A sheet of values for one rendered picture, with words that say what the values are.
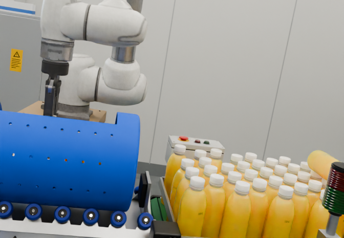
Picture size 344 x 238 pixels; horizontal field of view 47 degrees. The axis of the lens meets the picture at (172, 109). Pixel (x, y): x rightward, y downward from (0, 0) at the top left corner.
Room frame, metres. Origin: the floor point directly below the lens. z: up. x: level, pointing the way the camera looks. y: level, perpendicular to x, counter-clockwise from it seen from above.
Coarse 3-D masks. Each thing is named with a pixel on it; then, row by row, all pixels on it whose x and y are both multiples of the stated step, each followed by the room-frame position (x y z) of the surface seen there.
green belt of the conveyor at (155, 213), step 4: (152, 200) 1.32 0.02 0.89; (156, 200) 1.31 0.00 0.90; (160, 200) 1.32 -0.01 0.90; (152, 204) 1.29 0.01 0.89; (156, 204) 1.28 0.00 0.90; (160, 204) 1.29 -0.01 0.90; (152, 208) 1.26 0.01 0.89; (156, 208) 1.26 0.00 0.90; (160, 208) 1.26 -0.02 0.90; (164, 208) 1.26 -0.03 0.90; (152, 212) 1.25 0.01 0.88; (156, 212) 1.23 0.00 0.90; (160, 212) 1.23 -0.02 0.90; (164, 212) 1.23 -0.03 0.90; (156, 216) 1.20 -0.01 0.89; (160, 216) 1.20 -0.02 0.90; (164, 216) 1.20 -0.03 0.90; (156, 220) 1.18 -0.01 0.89; (160, 220) 1.17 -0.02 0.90; (164, 220) 1.17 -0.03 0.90
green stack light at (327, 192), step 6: (324, 192) 0.84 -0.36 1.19; (330, 192) 0.82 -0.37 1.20; (336, 192) 0.81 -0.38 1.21; (342, 192) 0.81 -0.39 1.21; (324, 198) 0.84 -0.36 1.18; (330, 198) 0.82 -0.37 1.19; (336, 198) 0.81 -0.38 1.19; (342, 198) 0.81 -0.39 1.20; (324, 204) 0.83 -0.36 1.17; (330, 204) 0.82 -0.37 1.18; (336, 204) 0.81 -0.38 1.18; (342, 204) 0.81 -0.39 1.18; (330, 210) 0.81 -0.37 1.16; (336, 210) 0.81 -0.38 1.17; (342, 210) 0.81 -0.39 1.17
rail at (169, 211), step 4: (160, 180) 1.32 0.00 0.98; (160, 184) 1.30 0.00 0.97; (160, 188) 1.29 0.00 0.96; (164, 188) 1.24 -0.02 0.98; (164, 192) 1.20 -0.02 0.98; (164, 196) 1.19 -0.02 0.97; (164, 200) 1.18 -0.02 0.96; (168, 200) 1.15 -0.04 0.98; (164, 204) 1.17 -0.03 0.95; (168, 204) 1.12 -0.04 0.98; (168, 208) 1.10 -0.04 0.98; (168, 212) 1.09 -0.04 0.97; (172, 212) 1.07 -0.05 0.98; (168, 216) 1.08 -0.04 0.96; (172, 216) 1.04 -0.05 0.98; (168, 220) 1.07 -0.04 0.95; (172, 220) 1.03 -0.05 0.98
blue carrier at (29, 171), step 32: (0, 128) 0.95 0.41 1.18; (32, 128) 0.97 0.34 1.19; (64, 128) 0.99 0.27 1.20; (96, 128) 1.01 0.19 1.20; (128, 128) 1.04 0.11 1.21; (0, 160) 0.92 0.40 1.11; (32, 160) 0.94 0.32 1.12; (64, 160) 0.96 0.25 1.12; (96, 160) 0.97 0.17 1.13; (128, 160) 0.98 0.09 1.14; (0, 192) 0.94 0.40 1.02; (32, 192) 0.95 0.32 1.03; (64, 192) 0.96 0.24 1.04; (96, 192) 0.97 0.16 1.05; (128, 192) 0.98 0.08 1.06
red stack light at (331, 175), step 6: (330, 168) 0.84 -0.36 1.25; (330, 174) 0.83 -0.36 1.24; (336, 174) 0.82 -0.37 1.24; (342, 174) 0.81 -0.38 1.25; (330, 180) 0.83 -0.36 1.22; (336, 180) 0.82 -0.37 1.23; (342, 180) 0.81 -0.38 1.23; (330, 186) 0.82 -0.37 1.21; (336, 186) 0.81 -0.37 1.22; (342, 186) 0.81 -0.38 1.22
